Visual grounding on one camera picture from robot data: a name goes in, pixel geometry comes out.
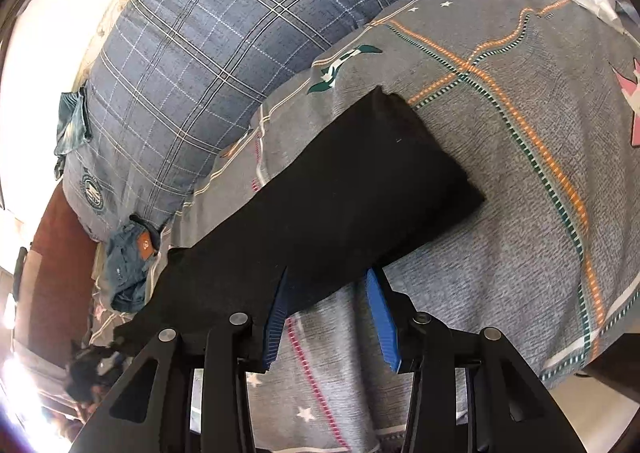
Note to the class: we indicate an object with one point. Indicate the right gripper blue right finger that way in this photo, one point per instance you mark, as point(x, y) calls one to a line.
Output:
point(383, 319)

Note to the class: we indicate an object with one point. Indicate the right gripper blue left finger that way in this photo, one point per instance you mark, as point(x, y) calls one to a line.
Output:
point(274, 306)

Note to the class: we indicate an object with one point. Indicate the black pants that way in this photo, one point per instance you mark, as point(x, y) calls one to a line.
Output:
point(366, 191)

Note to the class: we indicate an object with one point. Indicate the blue jeans with leather patch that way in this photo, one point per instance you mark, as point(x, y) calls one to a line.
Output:
point(129, 255)

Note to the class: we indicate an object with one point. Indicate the brown wooden headboard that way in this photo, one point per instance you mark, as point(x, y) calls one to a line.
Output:
point(56, 284)

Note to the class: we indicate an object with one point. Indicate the blue denim garment on pillow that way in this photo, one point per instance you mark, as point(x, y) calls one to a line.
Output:
point(73, 129)

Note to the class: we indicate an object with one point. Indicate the grey patterned bed sheet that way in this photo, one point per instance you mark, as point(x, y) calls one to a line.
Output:
point(538, 102)

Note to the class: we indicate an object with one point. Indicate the blue plaid pillow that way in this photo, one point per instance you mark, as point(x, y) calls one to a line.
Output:
point(175, 83)

